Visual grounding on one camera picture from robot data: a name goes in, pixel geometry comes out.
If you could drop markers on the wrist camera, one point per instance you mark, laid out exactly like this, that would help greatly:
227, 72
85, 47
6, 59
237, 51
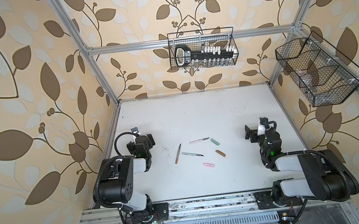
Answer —
262, 126
135, 130

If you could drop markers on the brown pen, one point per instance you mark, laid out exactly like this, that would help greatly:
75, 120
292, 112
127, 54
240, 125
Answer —
178, 154

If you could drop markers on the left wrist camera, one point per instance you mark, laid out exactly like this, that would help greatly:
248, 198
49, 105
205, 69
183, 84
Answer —
135, 130

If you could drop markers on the pink pen cap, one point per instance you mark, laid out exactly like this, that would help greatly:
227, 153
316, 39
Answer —
208, 165

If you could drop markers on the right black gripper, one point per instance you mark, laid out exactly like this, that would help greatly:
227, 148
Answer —
254, 134

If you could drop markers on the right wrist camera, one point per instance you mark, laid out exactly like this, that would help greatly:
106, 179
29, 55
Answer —
262, 126

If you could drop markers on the black wire basket wall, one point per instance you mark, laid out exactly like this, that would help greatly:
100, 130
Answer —
324, 74
219, 36

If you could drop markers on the brown pen cap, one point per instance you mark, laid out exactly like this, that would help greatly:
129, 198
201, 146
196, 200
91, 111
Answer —
220, 153

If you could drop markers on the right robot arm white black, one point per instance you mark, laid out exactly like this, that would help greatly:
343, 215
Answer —
325, 178

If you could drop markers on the black wire basket back wall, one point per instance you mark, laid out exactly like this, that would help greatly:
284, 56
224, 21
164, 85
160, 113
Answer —
219, 36

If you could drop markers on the black tool in basket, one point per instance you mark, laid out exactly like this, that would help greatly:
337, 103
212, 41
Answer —
184, 55

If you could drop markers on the black wire basket right wall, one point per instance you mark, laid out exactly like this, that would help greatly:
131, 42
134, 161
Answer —
324, 74

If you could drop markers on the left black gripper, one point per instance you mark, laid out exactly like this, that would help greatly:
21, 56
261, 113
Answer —
149, 141

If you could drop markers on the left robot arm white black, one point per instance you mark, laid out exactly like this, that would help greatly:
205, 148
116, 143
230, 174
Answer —
114, 187

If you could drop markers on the green pen cap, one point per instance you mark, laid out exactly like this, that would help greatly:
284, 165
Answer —
215, 142

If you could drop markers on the green pen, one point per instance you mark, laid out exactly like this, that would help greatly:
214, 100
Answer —
192, 154

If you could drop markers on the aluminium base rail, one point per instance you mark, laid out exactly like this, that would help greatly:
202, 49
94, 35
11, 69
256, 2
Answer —
247, 207

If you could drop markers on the pink pen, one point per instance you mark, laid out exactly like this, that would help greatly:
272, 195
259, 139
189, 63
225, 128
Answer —
199, 140

